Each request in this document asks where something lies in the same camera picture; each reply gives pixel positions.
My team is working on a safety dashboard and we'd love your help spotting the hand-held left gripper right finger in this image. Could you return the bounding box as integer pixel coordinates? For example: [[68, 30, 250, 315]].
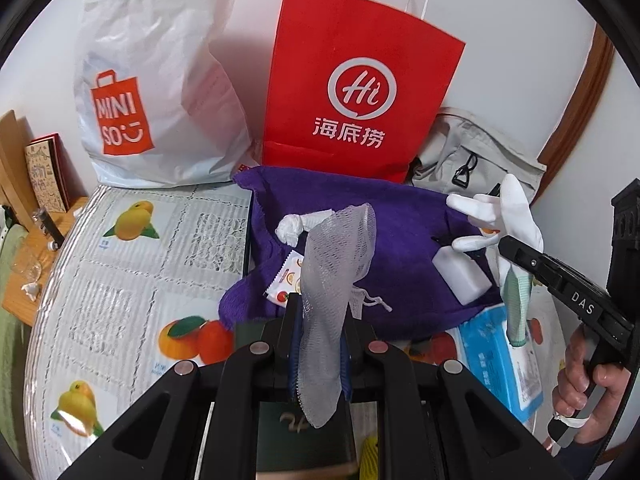
[[340, 320, 596, 480]]

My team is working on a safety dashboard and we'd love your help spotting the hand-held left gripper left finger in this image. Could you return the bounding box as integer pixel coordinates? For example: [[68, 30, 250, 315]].
[[57, 294, 303, 480]]

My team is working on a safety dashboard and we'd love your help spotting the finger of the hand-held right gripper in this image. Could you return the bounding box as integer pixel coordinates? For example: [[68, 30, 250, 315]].
[[497, 235, 576, 293]]

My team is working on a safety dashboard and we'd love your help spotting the white glove with green cuff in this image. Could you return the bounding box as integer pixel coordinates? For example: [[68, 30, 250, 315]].
[[446, 174, 544, 348]]

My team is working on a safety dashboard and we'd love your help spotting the white sponge block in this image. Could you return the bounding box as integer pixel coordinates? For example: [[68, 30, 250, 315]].
[[432, 244, 493, 306]]

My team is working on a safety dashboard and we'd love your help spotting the printed wet wipe packet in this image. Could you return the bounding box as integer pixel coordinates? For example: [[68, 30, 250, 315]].
[[262, 252, 307, 307]]

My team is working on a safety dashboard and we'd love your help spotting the white mesh bag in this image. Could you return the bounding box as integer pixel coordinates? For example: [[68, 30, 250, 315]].
[[295, 202, 393, 429]]

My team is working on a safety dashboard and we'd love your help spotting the white knotted cloth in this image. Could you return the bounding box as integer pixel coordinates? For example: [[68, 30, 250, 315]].
[[275, 208, 351, 247]]

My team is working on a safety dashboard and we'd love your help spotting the purple towel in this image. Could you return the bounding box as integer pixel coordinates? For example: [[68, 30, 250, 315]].
[[218, 165, 506, 341]]

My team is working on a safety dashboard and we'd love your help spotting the person's right hand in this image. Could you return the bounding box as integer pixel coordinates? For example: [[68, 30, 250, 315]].
[[552, 326, 631, 429]]

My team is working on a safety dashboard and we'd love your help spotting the dark green gold box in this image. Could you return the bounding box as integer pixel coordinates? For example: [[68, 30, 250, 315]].
[[234, 321, 362, 478]]

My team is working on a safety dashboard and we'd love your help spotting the blue tissue pack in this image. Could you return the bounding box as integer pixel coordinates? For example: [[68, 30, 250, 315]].
[[457, 305, 544, 423]]

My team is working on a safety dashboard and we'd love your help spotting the grey waist bag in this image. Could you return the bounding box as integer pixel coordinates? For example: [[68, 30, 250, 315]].
[[409, 107, 548, 206]]

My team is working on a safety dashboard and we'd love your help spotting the fruit print tablecloth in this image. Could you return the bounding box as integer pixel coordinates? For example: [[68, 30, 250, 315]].
[[22, 182, 566, 480]]

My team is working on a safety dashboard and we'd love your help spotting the wooden bedside ledge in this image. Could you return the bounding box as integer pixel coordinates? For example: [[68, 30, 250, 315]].
[[0, 195, 91, 346]]

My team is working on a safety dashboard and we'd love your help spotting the clear crumpled plastic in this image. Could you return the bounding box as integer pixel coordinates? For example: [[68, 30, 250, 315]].
[[10, 250, 48, 281]]

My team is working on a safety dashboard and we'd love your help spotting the green blanket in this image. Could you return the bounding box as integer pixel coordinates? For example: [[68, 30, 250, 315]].
[[0, 222, 31, 461]]

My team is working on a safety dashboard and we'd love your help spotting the red paper shopping bag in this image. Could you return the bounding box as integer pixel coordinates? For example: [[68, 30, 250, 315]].
[[260, 0, 466, 186]]

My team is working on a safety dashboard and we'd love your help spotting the patterned book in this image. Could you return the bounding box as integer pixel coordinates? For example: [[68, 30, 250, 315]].
[[25, 132, 72, 213]]

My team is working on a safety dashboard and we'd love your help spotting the wooden bed headboard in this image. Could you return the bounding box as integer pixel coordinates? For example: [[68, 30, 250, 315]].
[[0, 109, 33, 228]]

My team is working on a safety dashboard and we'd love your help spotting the white plastic shopping bag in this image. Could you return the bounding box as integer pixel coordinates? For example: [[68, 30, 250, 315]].
[[74, 0, 253, 191]]

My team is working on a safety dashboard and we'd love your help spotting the brown wooden door frame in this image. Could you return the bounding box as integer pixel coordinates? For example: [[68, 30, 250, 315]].
[[540, 22, 616, 206]]

